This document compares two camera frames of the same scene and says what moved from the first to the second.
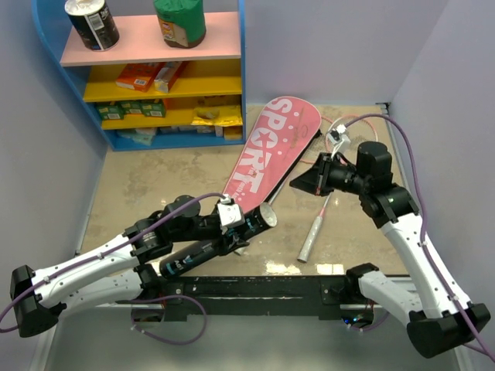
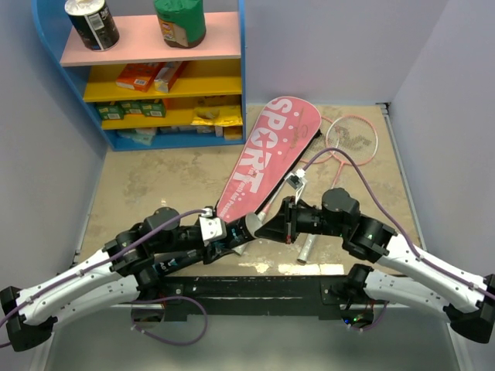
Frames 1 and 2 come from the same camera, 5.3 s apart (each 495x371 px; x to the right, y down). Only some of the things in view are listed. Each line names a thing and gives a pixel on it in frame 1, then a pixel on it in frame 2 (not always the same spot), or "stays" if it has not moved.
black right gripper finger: [305, 187] → [271, 236]
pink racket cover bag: [288, 127] stays
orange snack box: [138, 76] stays
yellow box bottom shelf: [234, 132] stays
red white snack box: [165, 76] stays
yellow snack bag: [230, 115] stays
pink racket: [288, 128] → [254, 219]
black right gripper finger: [310, 181] → [275, 229]
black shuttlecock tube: [264, 216] stays
